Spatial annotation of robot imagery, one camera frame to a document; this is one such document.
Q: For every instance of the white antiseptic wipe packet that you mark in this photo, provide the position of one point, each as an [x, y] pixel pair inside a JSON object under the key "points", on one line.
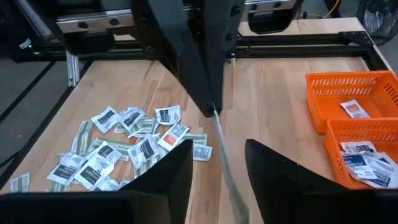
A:
{"points": [[202, 152], [132, 118], [107, 184], [105, 118], [168, 115], [93, 172], [104, 151], [65, 169], [144, 151]]}

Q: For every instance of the black aluminium rig frame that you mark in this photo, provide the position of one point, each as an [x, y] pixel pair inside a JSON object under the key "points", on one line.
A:
{"points": [[311, 46]]}

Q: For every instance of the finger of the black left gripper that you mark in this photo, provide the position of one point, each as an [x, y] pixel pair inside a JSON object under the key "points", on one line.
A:
{"points": [[180, 62], [220, 46]]}

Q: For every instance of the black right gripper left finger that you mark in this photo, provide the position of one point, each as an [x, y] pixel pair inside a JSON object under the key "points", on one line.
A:
{"points": [[93, 208]]}

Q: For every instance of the orange plastic basket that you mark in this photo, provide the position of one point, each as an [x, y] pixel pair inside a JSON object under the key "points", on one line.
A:
{"points": [[335, 161], [317, 102]]}

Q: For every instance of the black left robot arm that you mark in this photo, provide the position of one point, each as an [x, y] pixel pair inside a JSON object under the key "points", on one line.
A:
{"points": [[18, 31]]}

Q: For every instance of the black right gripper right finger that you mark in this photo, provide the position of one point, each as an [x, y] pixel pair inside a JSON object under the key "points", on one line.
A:
{"points": [[311, 205]]}

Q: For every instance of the white packet with blue label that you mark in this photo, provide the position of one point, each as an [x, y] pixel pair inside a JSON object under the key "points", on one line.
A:
{"points": [[357, 165], [357, 146], [384, 174]]}

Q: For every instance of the black floor fan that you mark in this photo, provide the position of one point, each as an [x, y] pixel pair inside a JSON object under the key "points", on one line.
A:
{"points": [[377, 15]]}

